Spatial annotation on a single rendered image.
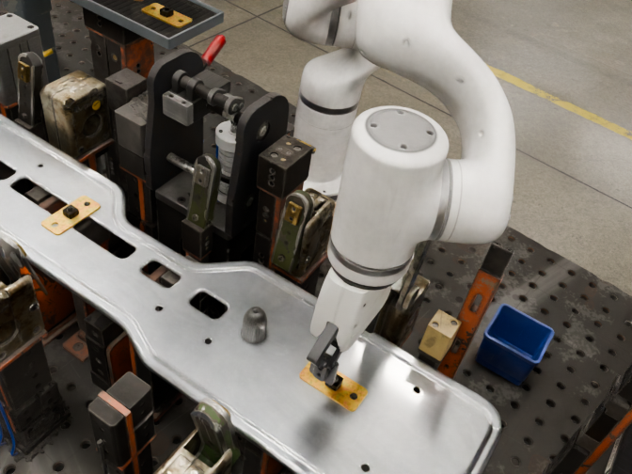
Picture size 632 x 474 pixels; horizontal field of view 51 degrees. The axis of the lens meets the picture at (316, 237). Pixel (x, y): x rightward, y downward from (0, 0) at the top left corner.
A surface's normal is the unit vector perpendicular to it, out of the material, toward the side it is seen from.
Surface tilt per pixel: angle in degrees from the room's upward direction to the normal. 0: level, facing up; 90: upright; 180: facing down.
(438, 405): 0
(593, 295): 0
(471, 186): 30
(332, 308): 85
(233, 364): 0
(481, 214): 63
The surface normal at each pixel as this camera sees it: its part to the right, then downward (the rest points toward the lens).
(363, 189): -0.62, 0.50
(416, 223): 0.06, 0.70
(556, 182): 0.13, -0.70
